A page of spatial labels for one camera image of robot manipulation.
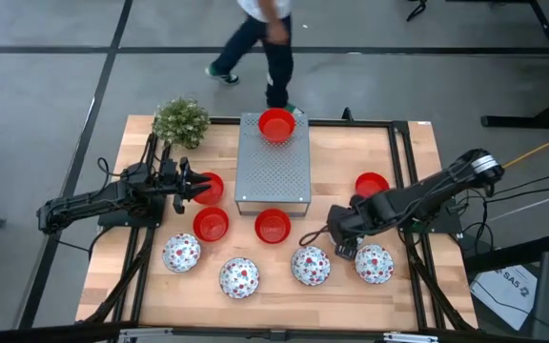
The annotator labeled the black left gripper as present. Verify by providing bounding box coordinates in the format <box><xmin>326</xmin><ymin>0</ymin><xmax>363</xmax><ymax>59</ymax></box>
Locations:
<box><xmin>158</xmin><ymin>155</ymin><xmax>213</xmax><ymax>215</ymax></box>

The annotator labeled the red plastic mini bowl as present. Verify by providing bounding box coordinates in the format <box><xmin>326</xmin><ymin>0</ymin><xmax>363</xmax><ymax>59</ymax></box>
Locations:
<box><xmin>254</xmin><ymin>208</ymin><xmax>293</xmax><ymax>245</ymax></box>
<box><xmin>193</xmin><ymin>171</ymin><xmax>226</xmax><ymax>207</ymax></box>
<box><xmin>354</xmin><ymin>171</ymin><xmax>391</xmax><ymax>199</ymax></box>
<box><xmin>257</xmin><ymin>108</ymin><xmax>297</xmax><ymax>145</ymax></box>
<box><xmin>192</xmin><ymin>206</ymin><xmax>231</xmax><ymax>243</ymax></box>

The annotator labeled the floral white bowl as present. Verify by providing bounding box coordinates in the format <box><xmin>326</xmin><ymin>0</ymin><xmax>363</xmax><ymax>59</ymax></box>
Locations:
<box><xmin>161</xmin><ymin>232</ymin><xmax>203</xmax><ymax>274</ymax></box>

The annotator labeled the small green potted plant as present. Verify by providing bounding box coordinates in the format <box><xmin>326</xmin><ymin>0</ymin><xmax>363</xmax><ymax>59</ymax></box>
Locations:
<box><xmin>152</xmin><ymin>96</ymin><xmax>212</xmax><ymax>151</ymax></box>

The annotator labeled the grey perforated metal shelf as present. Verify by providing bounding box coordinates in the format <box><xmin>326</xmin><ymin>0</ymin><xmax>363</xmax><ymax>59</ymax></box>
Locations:
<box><xmin>234</xmin><ymin>111</ymin><xmax>313</xmax><ymax>218</ymax></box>

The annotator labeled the person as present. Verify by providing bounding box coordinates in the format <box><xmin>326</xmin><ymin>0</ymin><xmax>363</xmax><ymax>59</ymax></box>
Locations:
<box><xmin>204</xmin><ymin>0</ymin><xmax>305</xmax><ymax>115</ymax></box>

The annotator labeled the person's hand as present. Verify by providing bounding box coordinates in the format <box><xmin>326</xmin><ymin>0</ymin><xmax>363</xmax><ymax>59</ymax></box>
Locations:
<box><xmin>267</xmin><ymin>21</ymin><xmax>291</xmax><ymax>47</ymax></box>

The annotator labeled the white printed paper sheet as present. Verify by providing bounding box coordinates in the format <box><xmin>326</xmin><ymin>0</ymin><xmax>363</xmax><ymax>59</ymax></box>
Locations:
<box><xmin>468</xmin><ymin>264</ymin><xmax>539</xmax><ymax>333</ymax></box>

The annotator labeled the black desk leg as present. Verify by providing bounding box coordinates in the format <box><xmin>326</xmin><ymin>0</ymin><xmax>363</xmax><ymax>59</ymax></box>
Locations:
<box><xmin>480</xmin><ymin>85</ymin><xmax>549</xmax><ymax>131</ymax></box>

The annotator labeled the black metal crossbar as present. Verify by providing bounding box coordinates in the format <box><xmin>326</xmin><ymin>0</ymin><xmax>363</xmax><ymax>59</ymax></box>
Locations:
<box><xmin>0</xmin><ymin>321</ymin><xmax>549</xmax><ymax>343</ymax></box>

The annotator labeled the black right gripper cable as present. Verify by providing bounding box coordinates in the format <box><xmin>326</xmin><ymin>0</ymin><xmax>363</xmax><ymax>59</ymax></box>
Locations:
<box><xmin>297</xmin><ymin>224</ymin><xmax>333</xmax><ymax>248</ymax></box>

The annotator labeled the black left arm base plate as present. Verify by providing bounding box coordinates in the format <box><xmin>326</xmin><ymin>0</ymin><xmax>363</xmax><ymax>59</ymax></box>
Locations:
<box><xmin>97</xmin><ymin>208</ymin><xmax>166</xmax><ymax>229</ymax></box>

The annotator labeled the black aluminium table frame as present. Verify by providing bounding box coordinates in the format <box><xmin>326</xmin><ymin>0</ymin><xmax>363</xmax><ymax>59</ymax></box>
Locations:
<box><xmin>76</xmin><ymin>107</ymin><xmax>479</xmax><ymax>334</ymax></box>

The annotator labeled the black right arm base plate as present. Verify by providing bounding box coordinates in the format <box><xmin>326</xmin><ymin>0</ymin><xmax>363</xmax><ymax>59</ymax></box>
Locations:
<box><xmin>400</xmin><ymin>209</ymin><xmax>464</xmax><ymax>235</ymax></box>

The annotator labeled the silver metal bracket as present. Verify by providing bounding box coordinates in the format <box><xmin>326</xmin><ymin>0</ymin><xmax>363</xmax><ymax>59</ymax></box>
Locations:
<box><xmin>119</xmin><ymin>327</ymin><xmax>174</xmax><ymax>342</ymax></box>
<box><xmin>382</xmin><ymin>332</ymin><xmax>440</xmax><ymax>343</ymax></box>

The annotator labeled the white cable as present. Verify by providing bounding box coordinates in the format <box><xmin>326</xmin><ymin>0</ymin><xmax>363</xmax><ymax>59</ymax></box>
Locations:
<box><xmin>486</xmin><ymin>183</ymin><xmax>549</xmax><ymax>223</ymax></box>

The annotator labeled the black power cable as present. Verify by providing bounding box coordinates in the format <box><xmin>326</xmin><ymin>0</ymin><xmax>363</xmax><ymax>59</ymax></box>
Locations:
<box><xmin>491</xmin><ymin>165</ymin><xmax>549</xmax><ymax>199</ymax></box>

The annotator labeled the yellow extension cable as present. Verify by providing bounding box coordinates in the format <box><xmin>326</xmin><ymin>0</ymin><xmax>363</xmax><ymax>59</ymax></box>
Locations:
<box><xmin>502</xmin><ymin>126</ymin><xmax>549</xmax><ymax>170</ymax></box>

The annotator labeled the black strap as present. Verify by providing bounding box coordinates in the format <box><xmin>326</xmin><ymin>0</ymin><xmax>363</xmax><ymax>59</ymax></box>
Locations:
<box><xmin>405</xmin><ymin>0</ymin><xmax>429</xmax><ymax>23</ymax></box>

